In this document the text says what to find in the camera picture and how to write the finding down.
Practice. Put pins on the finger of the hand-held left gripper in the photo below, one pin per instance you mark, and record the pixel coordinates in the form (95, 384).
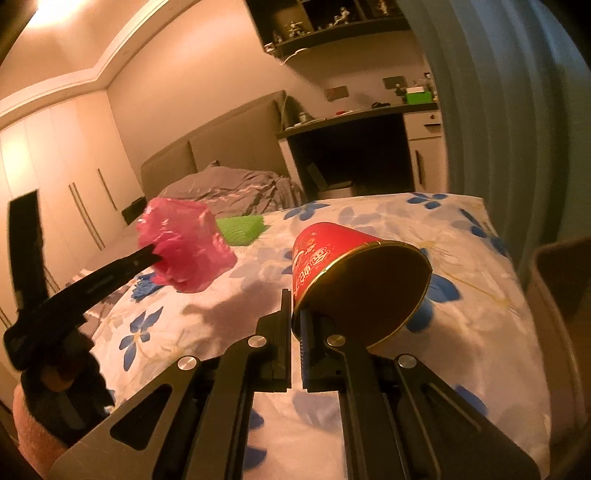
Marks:
(115, 272)

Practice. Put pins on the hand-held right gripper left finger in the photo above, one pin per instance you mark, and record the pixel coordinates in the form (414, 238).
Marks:
(274, 355)

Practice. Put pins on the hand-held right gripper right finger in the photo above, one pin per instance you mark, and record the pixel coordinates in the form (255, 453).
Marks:
(304, 360)

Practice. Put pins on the pink plastic bag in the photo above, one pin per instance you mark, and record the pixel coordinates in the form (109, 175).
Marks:
(184, 240)

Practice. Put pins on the red paper cup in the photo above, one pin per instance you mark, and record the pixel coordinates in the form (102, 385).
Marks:
(332, 258)

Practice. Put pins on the beige trash bin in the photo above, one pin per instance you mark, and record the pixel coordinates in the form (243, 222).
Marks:
(549, 323)

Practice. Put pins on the person's left forearm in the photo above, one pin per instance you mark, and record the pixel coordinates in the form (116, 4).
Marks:
(32, 438)

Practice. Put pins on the person's left hand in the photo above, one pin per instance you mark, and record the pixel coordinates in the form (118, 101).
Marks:
(60, 374)

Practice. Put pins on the black bedside object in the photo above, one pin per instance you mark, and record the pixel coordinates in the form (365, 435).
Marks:
(134, 212)

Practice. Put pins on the green mesh cloth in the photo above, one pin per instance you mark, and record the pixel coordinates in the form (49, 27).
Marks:
(240, 228)

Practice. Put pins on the white wardrobe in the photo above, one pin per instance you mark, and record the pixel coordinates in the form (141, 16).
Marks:
(55, 152)

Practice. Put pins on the grey striped duvet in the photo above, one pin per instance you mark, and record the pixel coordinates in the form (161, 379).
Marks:
(231, 184)

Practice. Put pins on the floral blanket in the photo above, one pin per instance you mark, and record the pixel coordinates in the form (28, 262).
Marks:
(461, 323)

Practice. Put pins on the grey padded headboard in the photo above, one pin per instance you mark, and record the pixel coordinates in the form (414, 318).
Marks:
(231, 138)

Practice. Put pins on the dark topped desk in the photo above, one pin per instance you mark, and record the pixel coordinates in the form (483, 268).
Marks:
(346, 117)

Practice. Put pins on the green box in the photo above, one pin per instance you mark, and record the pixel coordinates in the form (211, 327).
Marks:
(418, 98)

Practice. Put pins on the grey curtain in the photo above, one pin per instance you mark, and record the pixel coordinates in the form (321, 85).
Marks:
(498, 138)

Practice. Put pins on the group of small figurines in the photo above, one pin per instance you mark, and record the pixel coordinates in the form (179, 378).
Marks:
(295, 30)

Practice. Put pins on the grey wall socket plate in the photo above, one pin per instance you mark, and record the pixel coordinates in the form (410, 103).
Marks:
(393, 83)
(335, 93)

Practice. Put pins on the dark wall shelf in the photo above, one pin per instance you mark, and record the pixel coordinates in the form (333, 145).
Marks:
(323, 39)

